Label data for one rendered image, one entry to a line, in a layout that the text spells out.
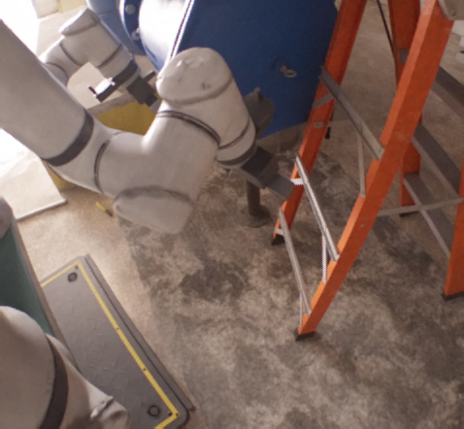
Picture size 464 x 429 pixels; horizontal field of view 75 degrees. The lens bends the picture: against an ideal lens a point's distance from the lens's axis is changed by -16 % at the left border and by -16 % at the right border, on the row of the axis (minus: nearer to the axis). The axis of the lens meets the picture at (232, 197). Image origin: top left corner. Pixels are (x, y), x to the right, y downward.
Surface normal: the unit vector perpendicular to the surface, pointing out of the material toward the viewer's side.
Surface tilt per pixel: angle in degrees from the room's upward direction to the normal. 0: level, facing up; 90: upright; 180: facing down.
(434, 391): 0
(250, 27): 81
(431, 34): 86
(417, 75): 86
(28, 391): 68
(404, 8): 94
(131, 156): 24
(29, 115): 100
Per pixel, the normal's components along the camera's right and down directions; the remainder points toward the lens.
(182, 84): -0.18, -0.38
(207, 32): 0.23, 0.58
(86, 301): -0.10, -0.68
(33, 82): 0.94, 0.11
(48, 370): 0.69, -0.69
